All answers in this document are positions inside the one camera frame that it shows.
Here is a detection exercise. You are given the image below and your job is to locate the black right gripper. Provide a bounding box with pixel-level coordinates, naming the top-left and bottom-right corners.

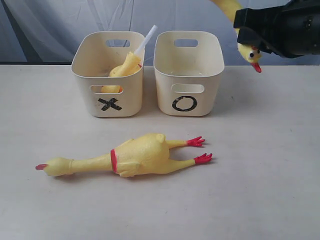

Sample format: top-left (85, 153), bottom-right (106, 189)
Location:
top-left (233, 7), bottom-right (300, 57)

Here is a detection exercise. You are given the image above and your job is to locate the yellow rubber chicken beak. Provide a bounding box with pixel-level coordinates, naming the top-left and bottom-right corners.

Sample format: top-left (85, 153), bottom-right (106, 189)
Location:
top-left (211, 0), bottom-right (262, 73)

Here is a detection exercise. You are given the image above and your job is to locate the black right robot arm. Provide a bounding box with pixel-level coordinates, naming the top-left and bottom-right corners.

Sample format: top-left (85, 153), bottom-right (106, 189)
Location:
top-left (233, 0), bottom-right (320, 59)

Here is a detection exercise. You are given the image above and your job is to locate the cream bin marked O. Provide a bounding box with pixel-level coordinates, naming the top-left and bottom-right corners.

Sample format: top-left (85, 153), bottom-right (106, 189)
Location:
top-left (153, 30), bottom-right (225, 117)

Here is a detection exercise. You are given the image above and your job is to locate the yellow rubber chicken lying behind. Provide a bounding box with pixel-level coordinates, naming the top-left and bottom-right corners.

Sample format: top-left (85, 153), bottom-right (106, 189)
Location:
top-left (35, 133), bottom-right (213, 178)

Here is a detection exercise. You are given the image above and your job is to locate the cream bin marked X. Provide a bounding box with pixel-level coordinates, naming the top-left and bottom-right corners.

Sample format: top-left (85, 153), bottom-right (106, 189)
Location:
top-left (71, 31), bottom-right (145, 118)

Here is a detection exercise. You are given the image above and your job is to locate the blue-grey backdrop curtain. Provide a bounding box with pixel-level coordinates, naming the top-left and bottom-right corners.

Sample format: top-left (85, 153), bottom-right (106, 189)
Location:
top-left (0, 0), bottom-right (320, 67)

